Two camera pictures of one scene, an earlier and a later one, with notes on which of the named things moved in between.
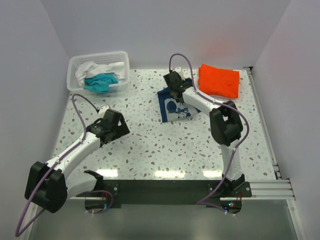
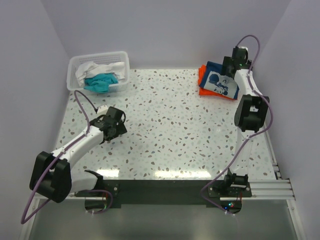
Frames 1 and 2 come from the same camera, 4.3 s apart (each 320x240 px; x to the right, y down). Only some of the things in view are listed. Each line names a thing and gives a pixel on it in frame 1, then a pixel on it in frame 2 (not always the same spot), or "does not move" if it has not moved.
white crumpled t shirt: (89, 69) does not move
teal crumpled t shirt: (100, 83) does not move
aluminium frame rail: (271, 189) does not move
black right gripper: (183, 81) -> (226, 62)
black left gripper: (122, 130) does not move
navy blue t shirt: (172, 110) -> (214, 79)
